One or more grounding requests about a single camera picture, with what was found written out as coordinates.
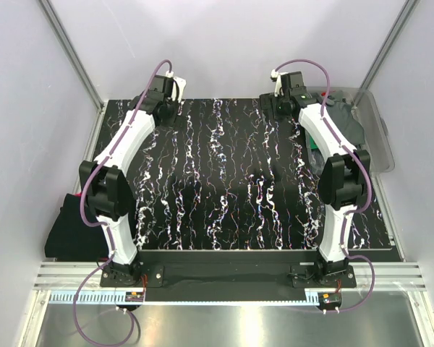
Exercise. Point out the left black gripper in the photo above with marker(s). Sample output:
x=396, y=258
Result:
x=171, y=121

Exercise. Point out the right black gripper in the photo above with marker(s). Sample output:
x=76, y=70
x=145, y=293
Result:
x=276, y=115

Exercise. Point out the grey t shirt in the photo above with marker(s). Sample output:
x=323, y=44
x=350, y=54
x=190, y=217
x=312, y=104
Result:
x=340, y=111

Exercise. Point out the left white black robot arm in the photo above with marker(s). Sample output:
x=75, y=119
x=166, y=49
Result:
x=107, y=199

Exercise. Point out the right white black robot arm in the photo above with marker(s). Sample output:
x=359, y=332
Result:
x=344, y=188

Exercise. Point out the green t shirt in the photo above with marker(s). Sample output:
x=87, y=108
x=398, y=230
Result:
x=310, y=141

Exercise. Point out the clear plastic bin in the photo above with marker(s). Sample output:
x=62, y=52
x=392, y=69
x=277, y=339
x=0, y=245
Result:
x=365, y=111

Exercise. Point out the black marble pattern mat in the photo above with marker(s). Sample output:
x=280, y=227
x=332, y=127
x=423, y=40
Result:
x=226, y=179

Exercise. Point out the black folded t shirt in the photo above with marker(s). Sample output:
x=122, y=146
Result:
x=71, y=240

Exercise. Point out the left small connector board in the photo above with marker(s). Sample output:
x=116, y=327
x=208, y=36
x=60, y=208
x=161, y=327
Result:
x=134, y=296

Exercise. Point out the small connector board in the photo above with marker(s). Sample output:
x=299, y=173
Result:
x=134, y=296
x=330, y=301

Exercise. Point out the right small connector board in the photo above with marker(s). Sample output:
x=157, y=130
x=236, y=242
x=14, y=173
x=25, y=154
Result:
x=330, y=301

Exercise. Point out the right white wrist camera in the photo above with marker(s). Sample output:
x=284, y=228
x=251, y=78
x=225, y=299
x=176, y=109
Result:
x=276, y=78

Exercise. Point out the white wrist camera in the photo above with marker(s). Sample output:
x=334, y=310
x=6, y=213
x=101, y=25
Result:
x=178, y=86
x=276, y=78

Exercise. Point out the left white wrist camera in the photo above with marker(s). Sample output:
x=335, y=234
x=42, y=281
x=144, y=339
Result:
x=178, y=86

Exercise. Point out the left aluminium frame post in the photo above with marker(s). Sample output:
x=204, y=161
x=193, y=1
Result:
x=68, y=48

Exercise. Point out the aluminium frame post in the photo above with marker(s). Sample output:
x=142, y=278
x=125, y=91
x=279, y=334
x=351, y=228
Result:
x=68, y=48
x=397, y=27

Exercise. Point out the right aluminium frame post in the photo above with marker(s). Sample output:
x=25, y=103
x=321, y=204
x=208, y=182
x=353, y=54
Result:
x=397, y=27

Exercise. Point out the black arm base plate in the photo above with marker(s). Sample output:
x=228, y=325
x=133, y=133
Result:
x=290, y=288

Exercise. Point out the right white cable duct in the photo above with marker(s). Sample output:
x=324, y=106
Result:
x=312, y=297

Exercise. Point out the white cable duct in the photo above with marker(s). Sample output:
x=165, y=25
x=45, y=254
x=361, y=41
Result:
x=90, y=297
x=312, y=297

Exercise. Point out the front aluminium rail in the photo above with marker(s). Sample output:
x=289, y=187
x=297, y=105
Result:
x=388, y=276

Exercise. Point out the left white cable duct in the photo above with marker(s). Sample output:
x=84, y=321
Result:
x=90, y=297

